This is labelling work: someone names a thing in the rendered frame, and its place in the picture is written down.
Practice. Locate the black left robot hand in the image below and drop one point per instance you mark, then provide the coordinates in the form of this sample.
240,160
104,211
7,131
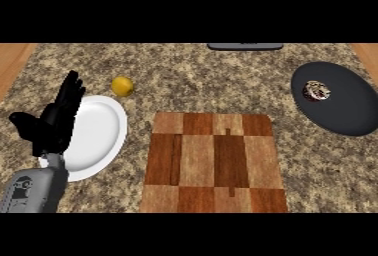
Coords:
55,120

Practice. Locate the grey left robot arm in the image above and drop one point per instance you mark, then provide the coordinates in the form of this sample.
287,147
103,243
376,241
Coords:
36,190

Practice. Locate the wooden checkered cutting board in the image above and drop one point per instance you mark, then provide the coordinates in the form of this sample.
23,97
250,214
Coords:
213,163

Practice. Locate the dark grey pan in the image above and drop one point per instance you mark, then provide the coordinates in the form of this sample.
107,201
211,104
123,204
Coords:
345,103

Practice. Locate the white oval plate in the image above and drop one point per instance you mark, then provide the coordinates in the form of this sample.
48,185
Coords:
97,133

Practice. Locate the yellow lemon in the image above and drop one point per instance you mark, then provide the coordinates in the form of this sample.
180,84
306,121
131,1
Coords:
122,86

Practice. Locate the dark grey flat appliance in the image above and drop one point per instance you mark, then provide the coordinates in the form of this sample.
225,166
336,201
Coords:
246,46

